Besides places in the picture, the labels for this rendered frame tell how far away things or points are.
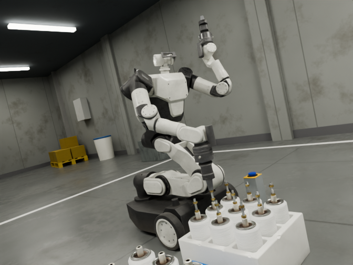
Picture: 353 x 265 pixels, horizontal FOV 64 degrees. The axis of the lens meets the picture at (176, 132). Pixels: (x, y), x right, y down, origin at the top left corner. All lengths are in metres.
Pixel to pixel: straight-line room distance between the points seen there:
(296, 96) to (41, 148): 7.98
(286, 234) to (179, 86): 0.97
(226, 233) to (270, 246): 0.17
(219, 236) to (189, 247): 0.16
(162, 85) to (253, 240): 0.94
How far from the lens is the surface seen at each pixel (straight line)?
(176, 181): 1.77
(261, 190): 1.54
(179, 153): 1.66
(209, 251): 1.20
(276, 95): 4.37
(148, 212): 1.79
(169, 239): 1.64
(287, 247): 1.26
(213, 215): 1.32
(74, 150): 8.27
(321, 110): 4.27
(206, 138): 1.27
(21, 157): 9.91
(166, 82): 1.61
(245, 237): 1.11
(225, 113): 4.95
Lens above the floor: 0.71
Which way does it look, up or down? 4 degrees down
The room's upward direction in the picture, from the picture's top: 13 degrees counter-clockwise
